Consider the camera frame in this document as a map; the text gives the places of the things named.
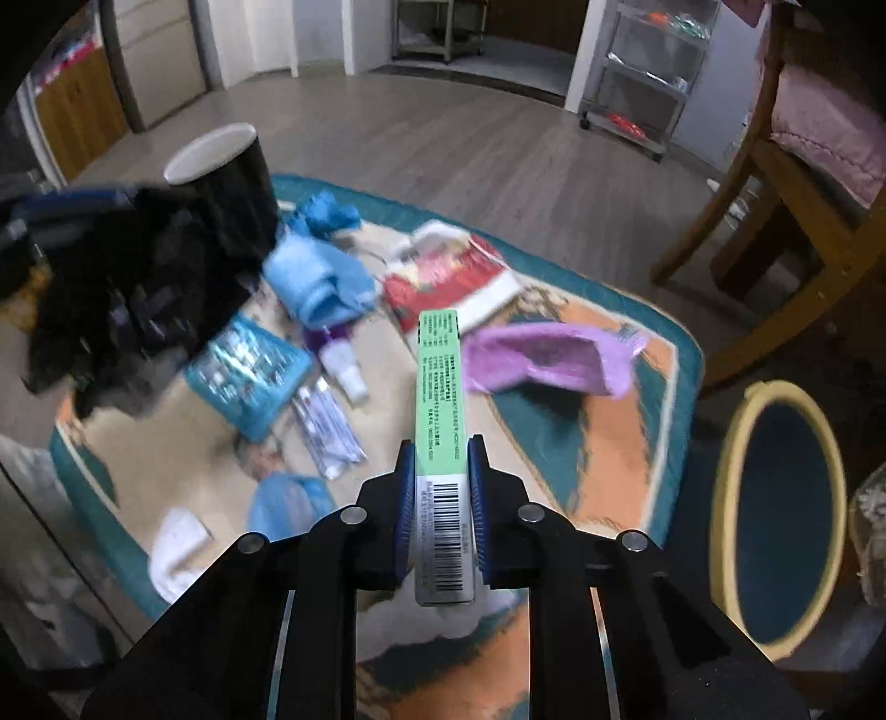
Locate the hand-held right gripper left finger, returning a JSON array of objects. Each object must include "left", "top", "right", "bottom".
[{"left": 83, "top": 439, "right": 416, "bottom": 720}]

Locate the wooden cabinet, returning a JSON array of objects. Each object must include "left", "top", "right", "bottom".
[{"left": 34, "top": 42, "right": 132, "bottom": 184}]

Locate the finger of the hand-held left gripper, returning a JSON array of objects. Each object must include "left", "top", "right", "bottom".
[
  {"left": 24, "top": 186, "right": 240, "bottom": 420},
  {"left": 0, "top": 183, "right": 140, "bottom": 240}
]

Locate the black mug white inside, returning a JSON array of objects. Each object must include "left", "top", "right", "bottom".
[{"left": 162, "top": 123, "right": 279, "bottom": 278}]

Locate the fringed seat cushion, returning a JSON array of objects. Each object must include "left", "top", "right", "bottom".
[{"left": 758, "top": 28, "right": 886, "bottom": 209}]

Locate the light blue cloth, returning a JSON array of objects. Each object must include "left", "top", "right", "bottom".
[{"left": 263, "top": 228, "right": 378, "bottom": 330}]

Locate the teal foil packet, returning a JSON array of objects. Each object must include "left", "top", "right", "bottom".
[{"left": 183, "top": 315, "right": 312, "bottom": 444}]

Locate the small white bottle purple label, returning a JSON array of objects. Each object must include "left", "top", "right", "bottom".
[{"left": 305, "top": 325, "right": 371, "bottom": 403}]

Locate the long green cardboard box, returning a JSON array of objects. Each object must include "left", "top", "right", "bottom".
[{"left": 414, "top": 309, "right": 478, "bottom": 606}]

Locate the beige cabinet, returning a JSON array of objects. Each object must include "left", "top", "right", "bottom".
[{"left": 114, "top": 0, "right": 212, "bottom": 132}]

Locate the red and white packet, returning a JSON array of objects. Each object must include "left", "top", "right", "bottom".
[{"left": 383, "top": 220, "right": 520, "bottom": 333}]

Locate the crumpled blue glove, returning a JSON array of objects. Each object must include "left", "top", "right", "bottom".
[{"left": 297, "top": 194, "right": 361, "bottom": 240}]

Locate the white tissue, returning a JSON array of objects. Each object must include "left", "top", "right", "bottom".
[{"left": 148, "top": 507, "right": 212, "bottom": 603}]

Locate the silver purple sachet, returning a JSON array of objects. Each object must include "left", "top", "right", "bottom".
[{"left": 291, "top": 377, "right": 368, "bottom": 482}]

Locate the patterned teal and orange rug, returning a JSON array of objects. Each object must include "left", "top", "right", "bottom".
[{"left": 48, "top": 173, "right": 707, "bottom": 693}]

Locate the white wheeled cart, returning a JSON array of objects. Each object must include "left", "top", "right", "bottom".
[{"left": 580, "top": 0, "right": 721, "bottom": 162}]

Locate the blue plastic bag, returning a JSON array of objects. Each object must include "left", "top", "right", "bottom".
[{"left": 248, "top": 472, "right": 337, "bottom": 541}]

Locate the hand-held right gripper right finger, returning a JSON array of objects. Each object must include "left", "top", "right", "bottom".
[{"left": 467, "top": 436, "right": 811, "bottom": 720}]

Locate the purple cloth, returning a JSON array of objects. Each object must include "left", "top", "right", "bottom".
[{"left": 460, "top": 322, "right": 652, "bottom": 399}]

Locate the wooden chair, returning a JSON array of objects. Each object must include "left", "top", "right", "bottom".
[{"left": 651, "top": 7, "right": 886, "bottom": 389}]

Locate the teal bin with yellow rim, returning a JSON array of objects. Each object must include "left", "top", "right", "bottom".
[{"left": 709, "top": 379, "right": 849, "bottom": 662}]

